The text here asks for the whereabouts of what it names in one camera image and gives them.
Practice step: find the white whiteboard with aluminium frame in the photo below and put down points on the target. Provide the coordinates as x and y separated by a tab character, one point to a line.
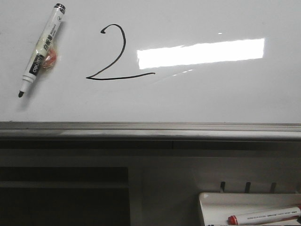
182	69

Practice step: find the red capped whiteboard marker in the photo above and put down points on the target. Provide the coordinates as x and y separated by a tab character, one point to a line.
267	216

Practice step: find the white marker tray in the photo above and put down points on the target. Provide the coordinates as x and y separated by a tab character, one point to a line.
215	208

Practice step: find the black whiteboard marker with magnet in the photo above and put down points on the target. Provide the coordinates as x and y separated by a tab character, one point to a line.
42	48

